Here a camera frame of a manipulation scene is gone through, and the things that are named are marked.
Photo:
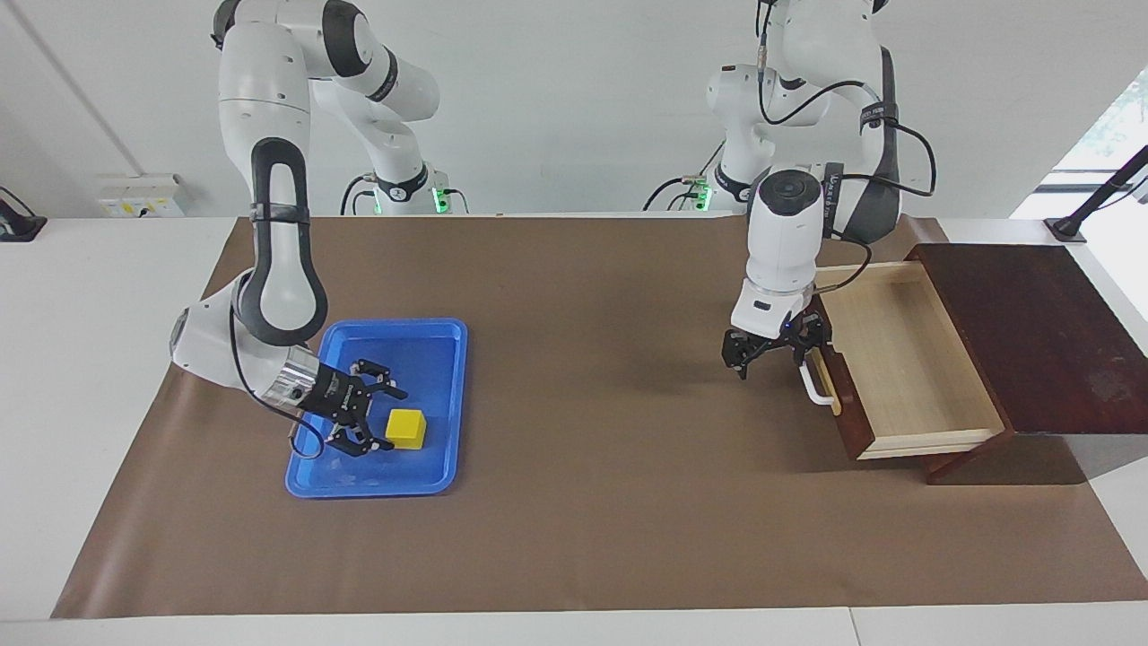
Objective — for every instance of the black stand base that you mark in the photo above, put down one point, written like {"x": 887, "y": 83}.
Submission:
{"x": 18, "y": 229}

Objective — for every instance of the yellow cube block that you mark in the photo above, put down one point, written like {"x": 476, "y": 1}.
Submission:
{"x": 405, "y": 431}

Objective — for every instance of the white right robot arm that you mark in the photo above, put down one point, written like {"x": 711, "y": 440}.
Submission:
{"x": 269, "y": 108}

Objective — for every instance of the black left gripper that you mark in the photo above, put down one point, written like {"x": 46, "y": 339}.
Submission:
{"x": 778, "y": 345}

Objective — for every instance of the dark wooden cabinet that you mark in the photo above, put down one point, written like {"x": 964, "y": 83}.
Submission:
{"x": 1031, "y": 341}

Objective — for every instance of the brown table mat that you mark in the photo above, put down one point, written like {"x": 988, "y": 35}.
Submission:
{"x": 628, "y": 520}

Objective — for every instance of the bright window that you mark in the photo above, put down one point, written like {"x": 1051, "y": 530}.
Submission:
{"x": 1121, "y": 117}

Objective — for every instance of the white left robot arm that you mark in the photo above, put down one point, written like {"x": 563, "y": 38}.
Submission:
{"x": 785, "y": 242}

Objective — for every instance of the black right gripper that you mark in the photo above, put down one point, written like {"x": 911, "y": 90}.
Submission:
{"x": 339, "y": 395}

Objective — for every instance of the white wall socket strip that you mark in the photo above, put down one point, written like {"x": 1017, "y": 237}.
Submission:
{"x": 143, "y": 196}

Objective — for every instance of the blue plastic tray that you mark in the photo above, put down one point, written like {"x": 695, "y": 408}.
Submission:
{"x": 421, "y": 359}

